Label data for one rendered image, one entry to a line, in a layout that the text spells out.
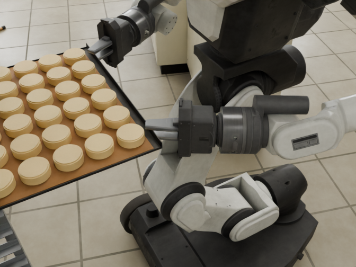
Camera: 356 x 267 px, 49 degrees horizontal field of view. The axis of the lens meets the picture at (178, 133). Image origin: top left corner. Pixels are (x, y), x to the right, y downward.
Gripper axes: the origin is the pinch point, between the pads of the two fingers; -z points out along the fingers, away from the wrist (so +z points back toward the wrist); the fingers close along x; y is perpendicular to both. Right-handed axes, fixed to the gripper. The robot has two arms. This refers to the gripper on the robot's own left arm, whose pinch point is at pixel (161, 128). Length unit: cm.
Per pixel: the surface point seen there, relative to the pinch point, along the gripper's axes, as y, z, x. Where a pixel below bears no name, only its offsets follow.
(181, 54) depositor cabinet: -158, 3, -79
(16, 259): -13, -51, -71
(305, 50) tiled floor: -191, 90, -95
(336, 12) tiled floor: -250, 129, -94
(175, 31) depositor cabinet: -158, -1, -64
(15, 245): -13, -50, -64
